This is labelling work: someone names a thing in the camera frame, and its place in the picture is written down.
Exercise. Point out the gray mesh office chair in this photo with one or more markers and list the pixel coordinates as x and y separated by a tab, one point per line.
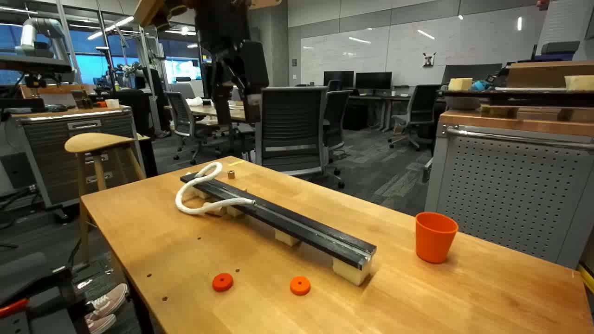
291	129

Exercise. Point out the pale wooden support block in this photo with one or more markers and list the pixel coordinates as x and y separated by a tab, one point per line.
235	211
287	237

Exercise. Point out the wooden counter top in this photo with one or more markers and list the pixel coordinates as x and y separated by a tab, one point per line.
521	122

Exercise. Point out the wooden stool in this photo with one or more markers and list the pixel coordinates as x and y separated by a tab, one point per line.
103	142

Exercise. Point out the blue round object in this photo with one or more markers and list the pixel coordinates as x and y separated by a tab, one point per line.
480	85

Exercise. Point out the pale foam block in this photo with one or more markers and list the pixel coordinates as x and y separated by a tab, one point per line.
460	83
580	81

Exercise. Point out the black office chair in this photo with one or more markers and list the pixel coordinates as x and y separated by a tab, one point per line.
422	107

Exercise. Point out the long black grooved board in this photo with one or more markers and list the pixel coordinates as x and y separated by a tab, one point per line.
291	222

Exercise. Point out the gray drawer cabinet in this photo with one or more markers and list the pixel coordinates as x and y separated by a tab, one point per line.
57	154

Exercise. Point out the black computer monitor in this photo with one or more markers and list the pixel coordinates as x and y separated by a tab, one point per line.
374	79
339	78

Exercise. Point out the large pale wooden end block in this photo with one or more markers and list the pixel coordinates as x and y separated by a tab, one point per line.
352	271

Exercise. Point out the orange plastic cup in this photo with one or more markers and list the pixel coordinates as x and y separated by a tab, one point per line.
435	237

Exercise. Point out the orange plastic disc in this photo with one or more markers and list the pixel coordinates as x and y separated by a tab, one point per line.
300	283
224	282

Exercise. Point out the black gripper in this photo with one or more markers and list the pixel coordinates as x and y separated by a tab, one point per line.
222	24

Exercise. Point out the tiny wooden bead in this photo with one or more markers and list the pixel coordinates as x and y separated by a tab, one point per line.
231	174

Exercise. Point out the gray perforated metal partition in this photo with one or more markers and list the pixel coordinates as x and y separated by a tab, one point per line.
513	191

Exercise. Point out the light office chair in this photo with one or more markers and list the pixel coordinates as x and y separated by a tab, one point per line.
181	116

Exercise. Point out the white pink shoe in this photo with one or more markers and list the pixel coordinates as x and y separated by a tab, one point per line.
109	302

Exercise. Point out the small wall poster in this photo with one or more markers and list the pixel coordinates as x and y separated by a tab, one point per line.
430	59

